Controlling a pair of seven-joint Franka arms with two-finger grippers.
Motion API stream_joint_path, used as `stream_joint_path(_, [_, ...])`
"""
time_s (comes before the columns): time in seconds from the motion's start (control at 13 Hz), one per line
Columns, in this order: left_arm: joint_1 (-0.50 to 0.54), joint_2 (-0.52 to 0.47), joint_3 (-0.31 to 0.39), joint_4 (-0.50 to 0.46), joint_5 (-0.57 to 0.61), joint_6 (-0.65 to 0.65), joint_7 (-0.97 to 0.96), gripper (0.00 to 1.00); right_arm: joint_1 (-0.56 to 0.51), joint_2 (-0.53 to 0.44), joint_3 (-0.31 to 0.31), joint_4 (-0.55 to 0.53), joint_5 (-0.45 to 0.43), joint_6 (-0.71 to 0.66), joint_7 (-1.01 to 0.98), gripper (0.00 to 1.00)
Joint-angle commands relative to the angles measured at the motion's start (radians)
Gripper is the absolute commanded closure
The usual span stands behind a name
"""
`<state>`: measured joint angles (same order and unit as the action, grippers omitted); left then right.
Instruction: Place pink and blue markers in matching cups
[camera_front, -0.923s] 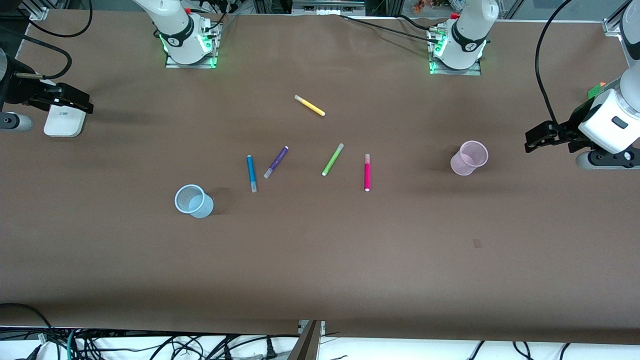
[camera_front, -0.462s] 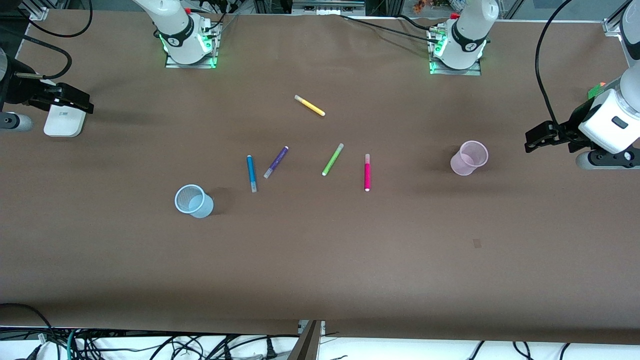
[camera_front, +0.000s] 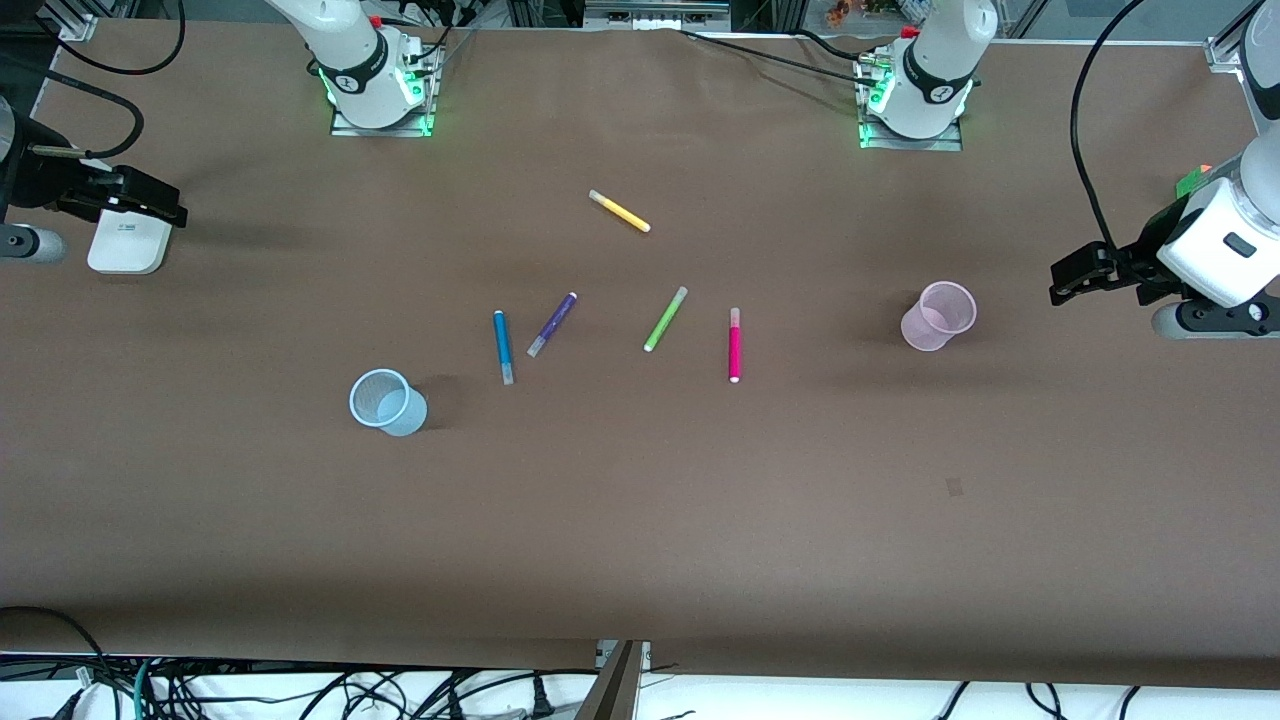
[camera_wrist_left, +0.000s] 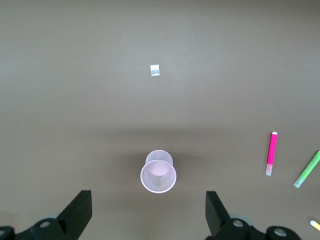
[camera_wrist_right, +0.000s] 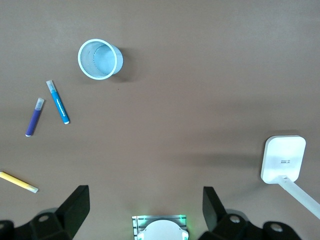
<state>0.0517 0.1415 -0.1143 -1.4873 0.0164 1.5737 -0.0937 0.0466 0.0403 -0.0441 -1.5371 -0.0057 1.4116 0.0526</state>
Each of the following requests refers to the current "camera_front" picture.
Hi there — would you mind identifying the light pink plastic cup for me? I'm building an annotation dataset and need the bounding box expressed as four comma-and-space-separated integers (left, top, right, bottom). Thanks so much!
900, 281, 978, 353

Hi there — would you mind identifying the light blue plastic cup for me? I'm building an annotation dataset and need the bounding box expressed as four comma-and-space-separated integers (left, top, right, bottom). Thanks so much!
348, 368, 429, 438

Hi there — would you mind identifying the green marker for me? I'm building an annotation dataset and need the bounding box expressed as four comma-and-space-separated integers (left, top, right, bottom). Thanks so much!
643, 286, 690, 353

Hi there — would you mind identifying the purple marker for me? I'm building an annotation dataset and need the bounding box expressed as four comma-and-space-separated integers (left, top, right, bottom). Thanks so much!
527, 292, 579, 359

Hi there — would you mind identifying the yellow marker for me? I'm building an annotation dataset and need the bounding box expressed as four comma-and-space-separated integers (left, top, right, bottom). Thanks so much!
588, 189, 652, 234

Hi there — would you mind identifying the grey metal box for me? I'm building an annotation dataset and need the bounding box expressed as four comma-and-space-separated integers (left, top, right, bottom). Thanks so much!
585, 0, 731, 31

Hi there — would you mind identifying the brown paper table cover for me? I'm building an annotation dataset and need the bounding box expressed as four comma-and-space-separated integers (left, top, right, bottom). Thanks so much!
0, 20, 1280, 691

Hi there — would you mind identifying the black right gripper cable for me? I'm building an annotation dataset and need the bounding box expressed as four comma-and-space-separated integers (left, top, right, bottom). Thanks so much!
30, 68, 147, 161

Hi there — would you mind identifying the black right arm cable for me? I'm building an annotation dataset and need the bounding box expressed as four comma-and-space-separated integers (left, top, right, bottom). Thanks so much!
38, 0, 188, 77

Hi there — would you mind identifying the black cable on table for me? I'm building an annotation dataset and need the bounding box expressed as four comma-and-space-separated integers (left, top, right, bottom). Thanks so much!
680, 28, 881, 83

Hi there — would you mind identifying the black looped floor cable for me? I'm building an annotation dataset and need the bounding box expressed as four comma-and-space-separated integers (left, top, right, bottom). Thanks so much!
0, 604, 113, 720

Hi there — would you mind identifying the metal table leg bracket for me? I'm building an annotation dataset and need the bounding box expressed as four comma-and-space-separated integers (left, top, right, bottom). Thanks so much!
575, 640, 651, 720

